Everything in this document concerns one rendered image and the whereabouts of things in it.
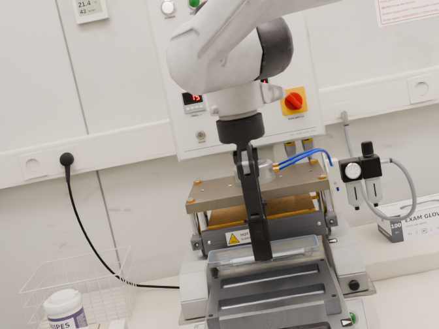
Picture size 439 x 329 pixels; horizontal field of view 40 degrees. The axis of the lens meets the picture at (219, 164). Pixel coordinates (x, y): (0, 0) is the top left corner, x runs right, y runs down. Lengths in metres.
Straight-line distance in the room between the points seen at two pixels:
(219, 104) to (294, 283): 0.31
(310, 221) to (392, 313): 0.37
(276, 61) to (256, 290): 0.37
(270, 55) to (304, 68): 0.47
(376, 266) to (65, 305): 0.74
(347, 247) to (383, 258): 0.48
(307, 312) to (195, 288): 0.28
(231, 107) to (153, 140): 0.80
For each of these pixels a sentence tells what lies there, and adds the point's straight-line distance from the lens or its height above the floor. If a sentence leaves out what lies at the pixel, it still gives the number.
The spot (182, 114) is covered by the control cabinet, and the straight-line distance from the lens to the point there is 1.33.
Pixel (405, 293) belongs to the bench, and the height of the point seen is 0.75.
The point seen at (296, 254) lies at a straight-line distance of 1.01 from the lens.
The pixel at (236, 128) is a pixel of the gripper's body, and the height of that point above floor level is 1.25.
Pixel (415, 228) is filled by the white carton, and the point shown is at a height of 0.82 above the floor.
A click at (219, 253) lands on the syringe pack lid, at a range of 1.05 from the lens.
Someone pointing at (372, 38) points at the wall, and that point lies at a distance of 1.79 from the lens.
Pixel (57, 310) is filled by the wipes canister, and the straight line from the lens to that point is 1.46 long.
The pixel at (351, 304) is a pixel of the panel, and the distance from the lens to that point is 1.09.
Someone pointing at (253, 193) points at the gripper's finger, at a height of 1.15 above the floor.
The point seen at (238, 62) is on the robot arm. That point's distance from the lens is 0.82.
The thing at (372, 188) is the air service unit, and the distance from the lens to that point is 1.37.
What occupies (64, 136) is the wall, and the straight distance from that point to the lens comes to 1.80.
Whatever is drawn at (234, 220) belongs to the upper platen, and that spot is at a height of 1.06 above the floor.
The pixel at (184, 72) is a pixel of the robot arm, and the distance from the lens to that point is 0.82.
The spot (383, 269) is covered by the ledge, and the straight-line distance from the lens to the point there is 1.57.
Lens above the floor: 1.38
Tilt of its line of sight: 11 degrees down
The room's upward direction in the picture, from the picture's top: 11 degrees counter-clockwise
